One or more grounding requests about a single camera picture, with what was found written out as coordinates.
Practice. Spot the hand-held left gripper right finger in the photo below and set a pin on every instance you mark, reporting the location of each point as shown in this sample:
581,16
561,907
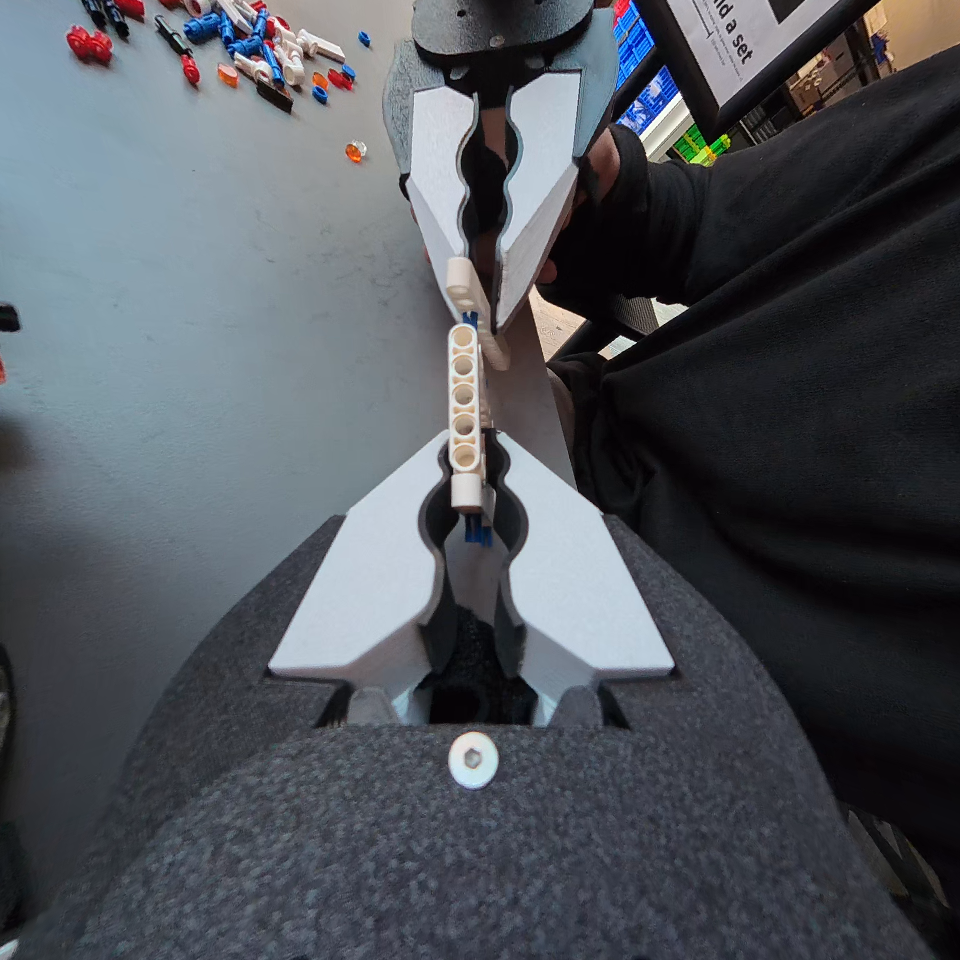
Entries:
585,592

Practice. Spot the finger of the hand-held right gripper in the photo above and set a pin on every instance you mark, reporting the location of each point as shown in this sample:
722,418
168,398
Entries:
435,165
547,150

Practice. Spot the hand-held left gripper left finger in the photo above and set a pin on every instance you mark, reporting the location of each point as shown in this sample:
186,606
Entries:
360,592

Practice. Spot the long white lego beam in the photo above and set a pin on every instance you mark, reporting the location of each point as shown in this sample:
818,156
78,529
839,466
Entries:
457,277

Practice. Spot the white lego beam with blue pins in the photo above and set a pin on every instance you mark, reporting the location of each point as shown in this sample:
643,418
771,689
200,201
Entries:
463,480

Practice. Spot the person's right forearm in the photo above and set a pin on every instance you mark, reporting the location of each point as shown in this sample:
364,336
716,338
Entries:
825,187

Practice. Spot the orange round lego piece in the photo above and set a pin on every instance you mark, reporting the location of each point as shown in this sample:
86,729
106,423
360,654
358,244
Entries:
354,152

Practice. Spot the pile of small lego pieces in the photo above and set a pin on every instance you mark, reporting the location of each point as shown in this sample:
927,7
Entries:
232,45

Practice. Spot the black lego piece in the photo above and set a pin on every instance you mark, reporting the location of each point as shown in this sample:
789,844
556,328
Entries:
7,318

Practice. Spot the person's right hand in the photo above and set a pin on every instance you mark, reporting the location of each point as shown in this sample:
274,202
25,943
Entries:
637,225

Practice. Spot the blue storage bins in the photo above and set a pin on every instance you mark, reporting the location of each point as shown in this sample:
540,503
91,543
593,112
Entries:
645,90

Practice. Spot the person's dark clothing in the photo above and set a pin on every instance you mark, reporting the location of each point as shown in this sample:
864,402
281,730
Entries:
750,525

